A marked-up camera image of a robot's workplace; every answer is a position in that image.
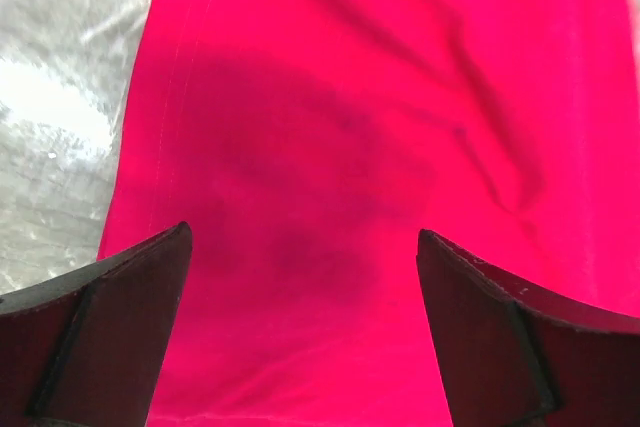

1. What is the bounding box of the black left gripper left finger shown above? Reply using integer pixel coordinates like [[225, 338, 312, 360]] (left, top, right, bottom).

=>
[[1, 222, 192, 426]]

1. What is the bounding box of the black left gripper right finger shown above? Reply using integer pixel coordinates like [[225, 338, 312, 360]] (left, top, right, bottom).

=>
[[417, 230, 639, 427]]

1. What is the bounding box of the pink t shirt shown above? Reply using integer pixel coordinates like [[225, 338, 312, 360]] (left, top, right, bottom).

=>
[[100, 0, 639, 426]]

